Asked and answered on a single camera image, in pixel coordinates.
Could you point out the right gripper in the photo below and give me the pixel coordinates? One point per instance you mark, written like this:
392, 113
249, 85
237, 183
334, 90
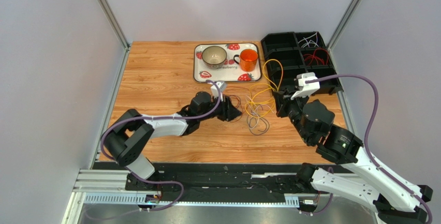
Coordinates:
287, 103

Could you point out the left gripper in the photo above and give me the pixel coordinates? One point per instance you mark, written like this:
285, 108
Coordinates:
228, 111

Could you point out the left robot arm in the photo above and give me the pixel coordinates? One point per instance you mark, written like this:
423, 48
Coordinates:
127, 137

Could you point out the white strawberry tray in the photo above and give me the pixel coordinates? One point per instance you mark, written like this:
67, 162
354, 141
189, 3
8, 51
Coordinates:
230, 71

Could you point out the beige ceramic bowl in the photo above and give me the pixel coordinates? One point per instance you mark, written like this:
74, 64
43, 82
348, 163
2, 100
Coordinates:
214, 57

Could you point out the black compartment organizer box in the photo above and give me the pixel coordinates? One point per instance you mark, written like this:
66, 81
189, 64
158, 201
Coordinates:
289, 54

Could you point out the orange mug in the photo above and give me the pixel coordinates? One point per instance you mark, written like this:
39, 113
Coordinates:
247, 60

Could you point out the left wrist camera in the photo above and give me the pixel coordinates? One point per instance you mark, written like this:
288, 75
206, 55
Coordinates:
217, 87

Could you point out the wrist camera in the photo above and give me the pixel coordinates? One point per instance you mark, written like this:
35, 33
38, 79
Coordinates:
217, 87
305, 89

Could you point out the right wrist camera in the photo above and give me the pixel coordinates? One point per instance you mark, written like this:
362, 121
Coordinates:
305, 89

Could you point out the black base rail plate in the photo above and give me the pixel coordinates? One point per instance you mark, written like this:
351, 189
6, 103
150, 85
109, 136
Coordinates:
223, 182

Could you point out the aluminium frame post left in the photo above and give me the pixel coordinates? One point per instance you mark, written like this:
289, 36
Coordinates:
114, 23

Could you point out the aluminium frame post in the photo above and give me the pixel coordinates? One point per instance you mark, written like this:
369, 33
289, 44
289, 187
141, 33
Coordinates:
114, 23
350, 10

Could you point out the aluminium frame post right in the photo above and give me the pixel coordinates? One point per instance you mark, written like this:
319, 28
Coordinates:
350, 10

